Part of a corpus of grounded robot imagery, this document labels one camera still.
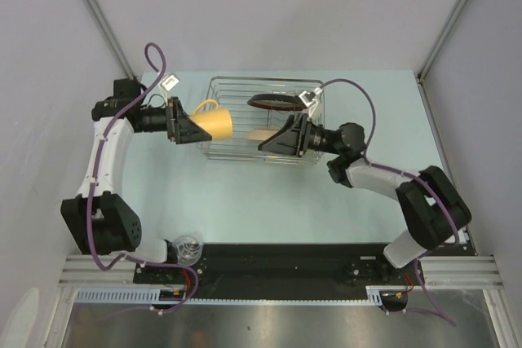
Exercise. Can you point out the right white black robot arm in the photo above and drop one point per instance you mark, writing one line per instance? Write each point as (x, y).
(432, 207)

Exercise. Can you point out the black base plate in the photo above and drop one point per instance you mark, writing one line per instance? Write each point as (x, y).
(290, 272)

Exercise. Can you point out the chrome wire dish rack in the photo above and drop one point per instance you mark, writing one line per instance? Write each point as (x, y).
(233, 93)

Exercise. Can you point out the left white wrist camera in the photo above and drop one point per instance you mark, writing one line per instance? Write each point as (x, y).
(168, 82)

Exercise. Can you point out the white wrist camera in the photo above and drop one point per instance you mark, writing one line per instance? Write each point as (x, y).
(168, 82)
(311, 101)

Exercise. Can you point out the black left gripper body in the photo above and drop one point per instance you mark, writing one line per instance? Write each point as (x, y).
(173, 110)

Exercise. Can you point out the left aluminium corner post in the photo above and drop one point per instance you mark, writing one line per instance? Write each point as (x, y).
(110, 38)

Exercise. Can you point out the white slotted cable duct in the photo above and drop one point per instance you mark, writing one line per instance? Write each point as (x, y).
(118, 294)

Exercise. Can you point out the yellow mug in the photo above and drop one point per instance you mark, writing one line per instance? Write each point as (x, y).
(213, 119)

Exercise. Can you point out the right aluminium corner post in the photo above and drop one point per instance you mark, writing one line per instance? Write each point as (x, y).
(443, 36)

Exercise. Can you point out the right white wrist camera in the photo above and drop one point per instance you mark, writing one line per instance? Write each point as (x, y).
(311, 101)

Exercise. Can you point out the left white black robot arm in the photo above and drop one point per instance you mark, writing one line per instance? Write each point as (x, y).
(98, 218)

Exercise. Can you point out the clear glass cup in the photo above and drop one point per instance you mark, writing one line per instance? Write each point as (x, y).
(188, 248)

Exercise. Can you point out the red rimmed beige plate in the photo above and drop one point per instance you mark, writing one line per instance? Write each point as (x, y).
(279, 102)

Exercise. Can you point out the aluminium front rail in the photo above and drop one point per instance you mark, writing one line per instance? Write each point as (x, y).
(466, 272)

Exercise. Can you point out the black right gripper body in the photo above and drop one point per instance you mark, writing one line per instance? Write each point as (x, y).
(304, 134)

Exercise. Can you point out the beige bird pattern plate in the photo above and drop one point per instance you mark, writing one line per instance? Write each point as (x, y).
(260, 134)

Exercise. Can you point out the aluminium corner post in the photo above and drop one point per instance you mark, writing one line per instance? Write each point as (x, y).
(443, 36)
(110, 38)

